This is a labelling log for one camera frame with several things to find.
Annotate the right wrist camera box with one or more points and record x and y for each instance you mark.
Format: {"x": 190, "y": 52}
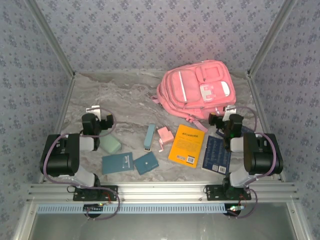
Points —
{"x": 230, "y": 108}

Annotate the navy book with barcode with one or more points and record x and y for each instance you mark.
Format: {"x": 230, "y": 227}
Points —
{"x": 215, "y": 155}

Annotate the aluminium side rail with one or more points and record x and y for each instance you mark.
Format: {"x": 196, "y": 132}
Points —
{"x": 62, "y": 110}
{"x": 257, "y": 100}

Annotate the teal snap wallet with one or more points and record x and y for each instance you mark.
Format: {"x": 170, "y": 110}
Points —
{"x": 146, "y": 163}

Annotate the teal hardcover notebook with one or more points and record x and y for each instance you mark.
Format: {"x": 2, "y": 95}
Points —
{"x": 117, "y": 163}

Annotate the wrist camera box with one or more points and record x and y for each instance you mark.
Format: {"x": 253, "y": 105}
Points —
{"x": 230, "y": 108}
{"x": 93, "y": 110}

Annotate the light blue stapler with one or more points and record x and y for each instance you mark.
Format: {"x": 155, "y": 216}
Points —
{"x": 149, "y": 137}

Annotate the pink box sharpener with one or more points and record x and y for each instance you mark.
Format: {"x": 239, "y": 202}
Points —
{"x": 165, "y": 135}

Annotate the aluminium frame post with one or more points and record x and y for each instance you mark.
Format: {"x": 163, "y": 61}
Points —
{"x": 271, "y": 37}
{"x": 52, "y": 37}

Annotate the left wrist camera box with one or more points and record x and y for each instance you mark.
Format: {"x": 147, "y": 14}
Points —
{"x": 93, "y": 110}

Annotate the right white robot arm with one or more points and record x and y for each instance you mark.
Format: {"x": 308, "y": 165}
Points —
{"x": 262, "y": 160}

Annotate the aluminium mounting rail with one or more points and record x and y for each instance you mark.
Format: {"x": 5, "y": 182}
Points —
{"x": 160, "y": 191}

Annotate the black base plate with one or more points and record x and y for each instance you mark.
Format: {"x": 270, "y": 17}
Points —
{"x": 112, "y": 191}
{"x": 212, "y": 192}

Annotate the black controller board with LED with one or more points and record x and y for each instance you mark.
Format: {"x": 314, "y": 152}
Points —
{"x": 93, "y": 208}
{"x": 233, "y": 208}

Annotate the yellow book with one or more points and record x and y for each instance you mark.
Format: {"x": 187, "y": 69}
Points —
{"x": 186, "y": 145}

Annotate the navy book with QR code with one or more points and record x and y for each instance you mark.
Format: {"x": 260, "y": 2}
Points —
{"x": 246, "y": 130}

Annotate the pink backpack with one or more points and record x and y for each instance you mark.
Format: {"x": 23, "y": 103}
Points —
{"x": 180, "y": 85}

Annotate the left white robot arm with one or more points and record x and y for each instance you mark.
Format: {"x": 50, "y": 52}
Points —
{"x": 60, "y": 160}

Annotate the mint green pencil case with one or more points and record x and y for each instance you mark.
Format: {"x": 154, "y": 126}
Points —
{"x": 110, "y": 145}

